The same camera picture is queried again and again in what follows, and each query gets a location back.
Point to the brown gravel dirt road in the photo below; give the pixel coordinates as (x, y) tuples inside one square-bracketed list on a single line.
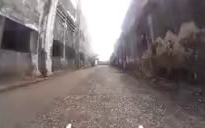
[(96, 96)]

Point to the robot's own part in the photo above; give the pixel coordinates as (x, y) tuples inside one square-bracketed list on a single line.
[(140, 126), (68, 126)]

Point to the grey building with dark openings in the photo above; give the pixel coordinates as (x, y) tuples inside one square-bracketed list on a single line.
[(26, 36)]

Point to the raised kerb strip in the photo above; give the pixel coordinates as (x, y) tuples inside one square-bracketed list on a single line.
[(13, 84)]

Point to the overgrown stained wall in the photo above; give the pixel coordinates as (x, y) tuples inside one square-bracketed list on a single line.
[(170, 43)]

